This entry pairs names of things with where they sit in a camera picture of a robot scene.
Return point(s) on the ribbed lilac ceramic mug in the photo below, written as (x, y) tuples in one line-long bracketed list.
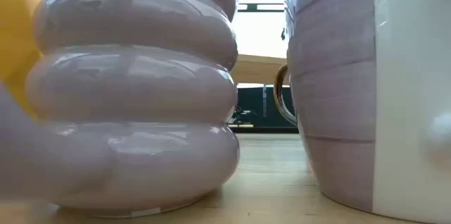
[(134, 86)]

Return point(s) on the lilac and white mug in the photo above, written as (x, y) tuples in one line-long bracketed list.
[(352, 76)]

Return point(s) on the black room partition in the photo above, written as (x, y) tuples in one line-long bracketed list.
[(253, 100)]

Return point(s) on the wooden shelf black metal frame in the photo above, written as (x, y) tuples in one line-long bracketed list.
[(257, 69)]

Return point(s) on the yellow ceramic mug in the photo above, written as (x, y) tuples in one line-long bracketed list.
[(14, 41)]

